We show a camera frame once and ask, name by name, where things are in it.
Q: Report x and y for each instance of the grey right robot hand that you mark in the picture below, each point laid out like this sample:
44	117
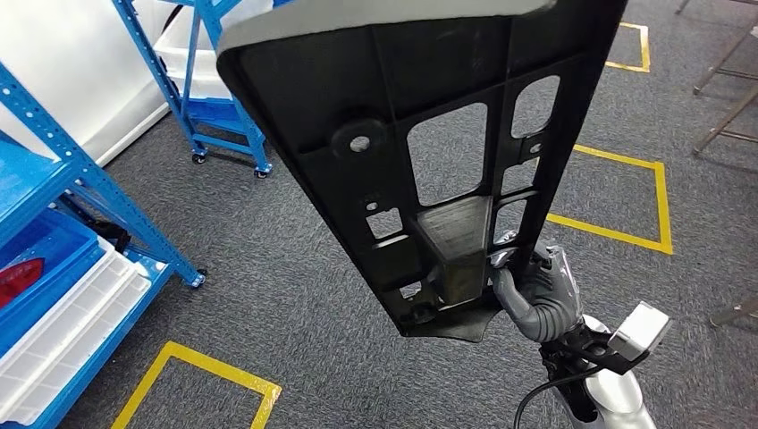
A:
542	278

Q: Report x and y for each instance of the black plastic car part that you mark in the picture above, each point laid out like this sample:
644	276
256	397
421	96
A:
308	89

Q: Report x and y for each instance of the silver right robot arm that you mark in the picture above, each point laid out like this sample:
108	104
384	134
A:
610	397

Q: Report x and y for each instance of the blue metal shelf rack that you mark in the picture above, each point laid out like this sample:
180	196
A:
144	53
35	121

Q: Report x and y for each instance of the red tail light part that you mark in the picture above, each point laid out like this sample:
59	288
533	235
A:
18	281

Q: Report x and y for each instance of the yellow floor tape square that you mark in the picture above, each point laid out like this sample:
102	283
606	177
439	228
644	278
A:
644	47

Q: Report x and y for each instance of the blue plastic crate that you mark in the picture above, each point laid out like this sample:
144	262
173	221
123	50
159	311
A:
213	112
59	278

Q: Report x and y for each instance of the white plastic crate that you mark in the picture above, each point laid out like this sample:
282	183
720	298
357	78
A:
77	331
172	59

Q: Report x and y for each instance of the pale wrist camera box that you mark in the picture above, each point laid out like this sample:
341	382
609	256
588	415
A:
639	331

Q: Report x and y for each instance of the steel frame table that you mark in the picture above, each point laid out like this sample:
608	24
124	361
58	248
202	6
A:
725	121

